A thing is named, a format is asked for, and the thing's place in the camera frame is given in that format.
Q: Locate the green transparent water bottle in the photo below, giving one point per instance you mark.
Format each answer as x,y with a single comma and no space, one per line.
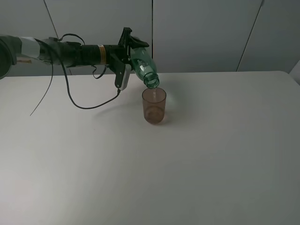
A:
144,67

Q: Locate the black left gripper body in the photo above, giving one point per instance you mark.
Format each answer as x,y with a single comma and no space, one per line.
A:
117,56

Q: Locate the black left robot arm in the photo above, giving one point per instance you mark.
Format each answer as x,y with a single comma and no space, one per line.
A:
70,54

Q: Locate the pink translucent plastic cup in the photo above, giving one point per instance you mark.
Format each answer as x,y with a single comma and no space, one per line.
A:
154,101

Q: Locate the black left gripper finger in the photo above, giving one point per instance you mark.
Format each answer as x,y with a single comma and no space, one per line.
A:
137,43

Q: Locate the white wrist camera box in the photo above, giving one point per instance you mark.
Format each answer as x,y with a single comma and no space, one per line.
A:
126,76

